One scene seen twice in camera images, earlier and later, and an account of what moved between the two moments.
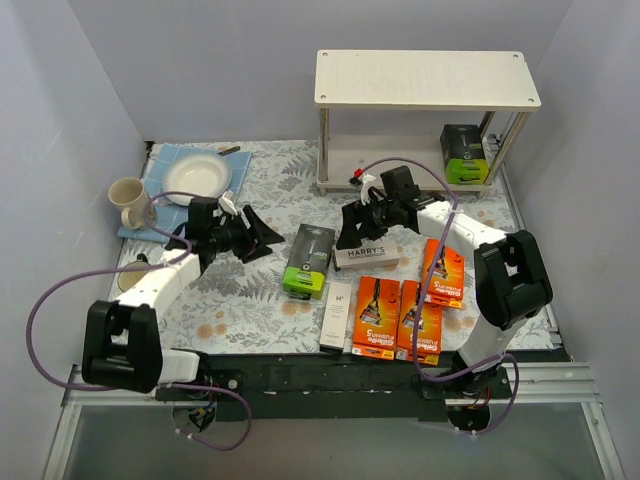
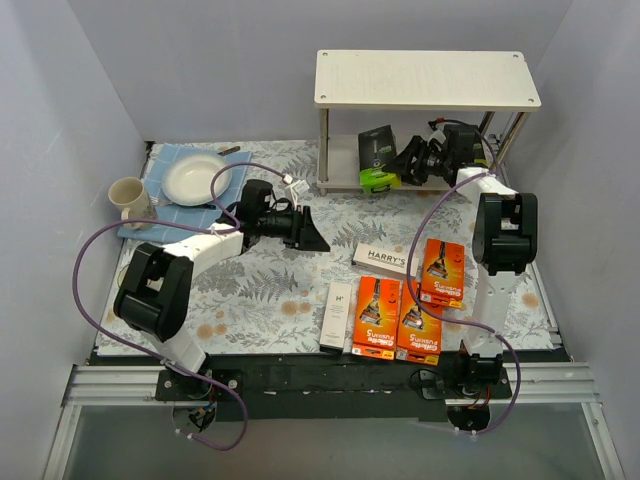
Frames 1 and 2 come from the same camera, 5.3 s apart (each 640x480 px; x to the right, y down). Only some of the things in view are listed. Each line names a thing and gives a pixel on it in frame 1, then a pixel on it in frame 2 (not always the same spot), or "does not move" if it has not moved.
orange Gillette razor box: [376, 318] does not move
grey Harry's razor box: [371, 252] → [385, 261]
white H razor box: [335, 318] does not move
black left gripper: [248, 236] → [300, 228]
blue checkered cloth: [171, 217] does not move
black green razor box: [309, 263] → [376, 148]
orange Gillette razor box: [430, 327] does not move
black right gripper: [363, 220] → [424, 160]
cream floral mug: [131, 196] does not move
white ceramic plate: [205, 174] does not move
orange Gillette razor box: [447, 281] does not move
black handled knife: [232, 150] does not move
